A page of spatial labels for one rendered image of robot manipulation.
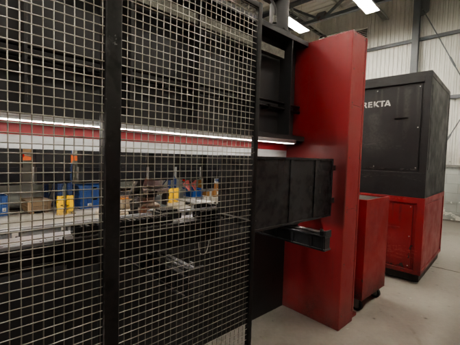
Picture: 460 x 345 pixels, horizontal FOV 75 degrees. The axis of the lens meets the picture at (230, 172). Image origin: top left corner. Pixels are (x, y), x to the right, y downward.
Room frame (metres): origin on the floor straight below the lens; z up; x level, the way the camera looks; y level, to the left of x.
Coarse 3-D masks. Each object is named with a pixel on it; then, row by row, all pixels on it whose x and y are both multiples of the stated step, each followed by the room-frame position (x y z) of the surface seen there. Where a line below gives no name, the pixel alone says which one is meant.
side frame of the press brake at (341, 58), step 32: (352, 32) 2.27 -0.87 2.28; (320, 64) 2.46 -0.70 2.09; (352, 64) 2.27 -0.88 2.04; (320, 96) 2.45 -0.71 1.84; (352, 96) 2.29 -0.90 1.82; (320, 128) 2.44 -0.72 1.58; (352, 128) 2.31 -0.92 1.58; (352, 160) 2.33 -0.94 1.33; (352, 192) 2.35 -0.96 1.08; (320, 224) 2.41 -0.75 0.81; (352, 224) 2.37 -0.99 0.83; (288, 256) 2.63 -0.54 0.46; (320, 256) 2.40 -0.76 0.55; (352, 256) 2.39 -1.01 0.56; (288, 288) 2.62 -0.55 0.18; (320, 288) 2.39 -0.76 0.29; (352, 288) 2.41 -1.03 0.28; (320, 320) 2.38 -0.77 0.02
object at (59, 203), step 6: (174, 192) 8.43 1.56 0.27; (60, 198) 6.25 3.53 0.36; (66, 198) 6.39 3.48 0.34; (72, 198) 6.42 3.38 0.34; (168, 198) 8.29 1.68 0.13; (174, 198) 8.43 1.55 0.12; (60, 204) 6.25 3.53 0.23; (66, 204) 6.39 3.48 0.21; (72, 204) 6.42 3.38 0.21; (60, 210) 6.25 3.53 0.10; (66, 210) 6.39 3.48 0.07; (72, 210) 6.42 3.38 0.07
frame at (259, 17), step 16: (256, 16) 1.34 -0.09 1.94; (256, 32) 1.33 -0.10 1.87; (256, 48) 1.33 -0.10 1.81; (256, 64) 1.33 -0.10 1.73; (256, 80) 1.33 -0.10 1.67; (256, 96) 1.33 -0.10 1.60; (256, 112) 1.33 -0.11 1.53; (256, 128) 1.33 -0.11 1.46; (256, 144) 1.33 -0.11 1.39; (256, 160) 1.34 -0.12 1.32; (256, 176) 1.34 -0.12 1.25
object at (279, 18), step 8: (264, 0) 2.40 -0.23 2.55; (272, 0) 2.22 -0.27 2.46; (280, 0) 2.39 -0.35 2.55; (288, 0) 2.42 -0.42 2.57; (272, 8) 2.42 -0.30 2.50; (280, 8) 2.39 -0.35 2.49; (288, 8) 2.43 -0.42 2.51; (272, 16) 2.41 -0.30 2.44; (280, 16) 2.39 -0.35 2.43; (288, 16) 2.44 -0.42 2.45; (272, 24) 2.41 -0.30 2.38; (280, 24) 2.39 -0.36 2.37
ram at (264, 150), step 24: (0, 120) 1.31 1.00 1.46; (0, 144) 1.30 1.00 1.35; (24, 144) 1.36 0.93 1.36; (72, 144) 1.50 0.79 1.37; (96, 144) 1.58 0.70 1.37; (144, 144) 1.76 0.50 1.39; (168, 144) 1.87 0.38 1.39; (192, 144) 1.99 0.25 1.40; (216, 144) 2.13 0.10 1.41; (240, 144) 2.29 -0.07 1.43; (264, 144) 2.47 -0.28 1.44
